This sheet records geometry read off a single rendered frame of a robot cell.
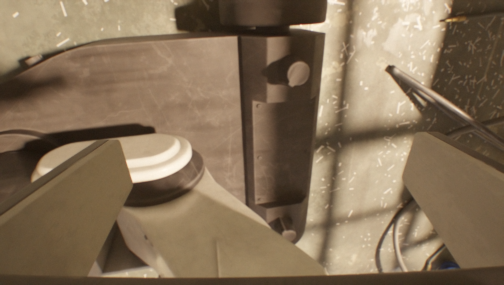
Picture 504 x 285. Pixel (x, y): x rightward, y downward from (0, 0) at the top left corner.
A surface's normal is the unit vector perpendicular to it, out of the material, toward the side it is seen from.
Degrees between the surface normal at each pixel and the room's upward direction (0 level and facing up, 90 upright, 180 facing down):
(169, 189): 49
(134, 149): 90
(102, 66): 0
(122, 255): 90
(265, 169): 0
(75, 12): 0
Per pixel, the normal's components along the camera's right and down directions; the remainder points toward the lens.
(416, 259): 0.20, 0.46
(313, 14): 0.59, 0.40
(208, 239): -0.03, -0.88
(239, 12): -0.61, 0.42
